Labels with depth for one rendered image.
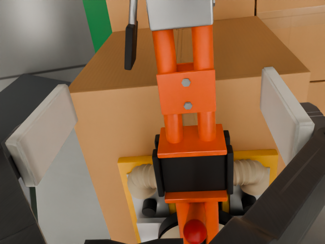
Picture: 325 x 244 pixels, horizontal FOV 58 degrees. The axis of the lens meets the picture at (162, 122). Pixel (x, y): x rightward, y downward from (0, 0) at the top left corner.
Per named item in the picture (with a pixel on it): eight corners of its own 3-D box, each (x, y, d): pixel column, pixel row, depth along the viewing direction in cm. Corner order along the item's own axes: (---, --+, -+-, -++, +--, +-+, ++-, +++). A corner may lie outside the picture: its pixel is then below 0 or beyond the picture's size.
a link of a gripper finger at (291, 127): (297, 124, 13) (316, 123, 12) (261, 66, 18) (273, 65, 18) (290, 177, 14) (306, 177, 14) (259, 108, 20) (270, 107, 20)
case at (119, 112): (250, 182, 109) (280, 291, 75) (145, 187, 114) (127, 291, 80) (257, 15, 78) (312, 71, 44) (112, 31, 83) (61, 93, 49)
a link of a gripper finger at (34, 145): (37, 188, 16) (24, 188, 16) (79, 120, 22) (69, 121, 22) (17, 141, 14) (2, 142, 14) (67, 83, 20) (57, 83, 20)
